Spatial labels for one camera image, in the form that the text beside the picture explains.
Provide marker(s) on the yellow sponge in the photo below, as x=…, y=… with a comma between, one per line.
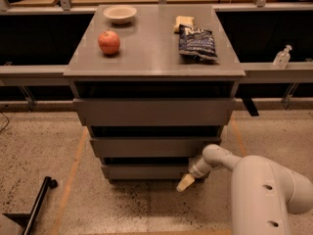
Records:
x=185, y=20

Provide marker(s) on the grey bottom drawer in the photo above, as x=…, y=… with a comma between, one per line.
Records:
x=144, y=171

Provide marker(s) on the black bracket under rail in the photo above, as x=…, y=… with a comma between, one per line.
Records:
x=250, y=107

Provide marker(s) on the grey drawer cabinet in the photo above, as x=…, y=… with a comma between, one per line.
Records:
x=148, y=65

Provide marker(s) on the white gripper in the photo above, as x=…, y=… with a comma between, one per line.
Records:
x=196, y=170

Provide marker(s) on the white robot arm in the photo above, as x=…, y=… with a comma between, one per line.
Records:
x=263, y=193

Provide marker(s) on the white bowl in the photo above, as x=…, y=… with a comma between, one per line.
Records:
x=120, y=14

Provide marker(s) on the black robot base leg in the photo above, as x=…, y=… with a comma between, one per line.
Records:
x=48, y=183

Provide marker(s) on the grey metal rail shelf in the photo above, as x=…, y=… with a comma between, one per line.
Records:
x=295, y=72

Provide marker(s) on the grey drawer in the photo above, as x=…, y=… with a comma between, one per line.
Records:
x=122, y=147
x=144, y=171
x=154, y=112

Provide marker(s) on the grey top drawer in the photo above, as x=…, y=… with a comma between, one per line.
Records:
x=154, y=112

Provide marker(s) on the red apple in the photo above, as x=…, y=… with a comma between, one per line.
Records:
x=109, y=42

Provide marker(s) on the blue chip bag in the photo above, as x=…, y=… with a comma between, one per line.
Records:
x=195, y=41

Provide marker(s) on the clear sanitizer bottle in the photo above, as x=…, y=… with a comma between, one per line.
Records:
x=282, y=58

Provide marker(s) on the grey middle drawer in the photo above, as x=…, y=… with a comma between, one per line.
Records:
x=122, y=147

